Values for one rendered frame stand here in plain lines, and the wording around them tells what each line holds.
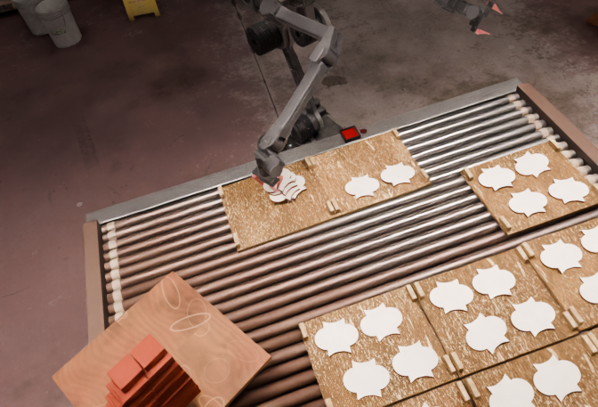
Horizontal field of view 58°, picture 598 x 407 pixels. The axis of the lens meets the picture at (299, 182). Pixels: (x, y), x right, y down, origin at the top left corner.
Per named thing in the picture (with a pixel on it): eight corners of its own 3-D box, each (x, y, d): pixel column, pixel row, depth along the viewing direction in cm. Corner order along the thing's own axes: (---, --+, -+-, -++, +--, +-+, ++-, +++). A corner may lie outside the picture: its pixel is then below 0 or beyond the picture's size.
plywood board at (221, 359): (53, 378, 171) (51, 377, 170) (173, 272, 193) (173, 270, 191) (144, 496, 145) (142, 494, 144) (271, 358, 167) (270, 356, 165)
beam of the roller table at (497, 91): (91, 222, 236) (84, 213, 232) (514, 86, 260) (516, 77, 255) (92, 236, 231) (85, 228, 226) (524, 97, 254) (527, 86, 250)
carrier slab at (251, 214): (218, 191, 230) (217, 188, 229) (308, 160, 235) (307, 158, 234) (238, 253, 207) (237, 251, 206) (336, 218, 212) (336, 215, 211)
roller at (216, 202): (105, 239, 226) (101, 231, 223) (520, 104, 249) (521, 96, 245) (106, 248, 223) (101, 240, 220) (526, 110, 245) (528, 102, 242)
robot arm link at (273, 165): (280, 139, 209) (267, 133, 203) (298, 155, 203) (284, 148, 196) (263, 164, 211) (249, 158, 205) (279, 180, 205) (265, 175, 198)
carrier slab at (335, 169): (308, 160, 235) (307, 158, 234) (393, 132, 241) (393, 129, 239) (337, 218, 212) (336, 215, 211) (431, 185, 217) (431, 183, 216)
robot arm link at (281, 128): (332, 53, 206) (317, 41, 197) (342, 59, 202) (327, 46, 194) (273, 149, 211) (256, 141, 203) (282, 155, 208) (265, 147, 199)
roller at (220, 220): (107, 256, 220) (102, 250, 216) (532, 118, 242) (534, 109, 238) (108, 266, 217) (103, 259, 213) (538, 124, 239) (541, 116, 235)
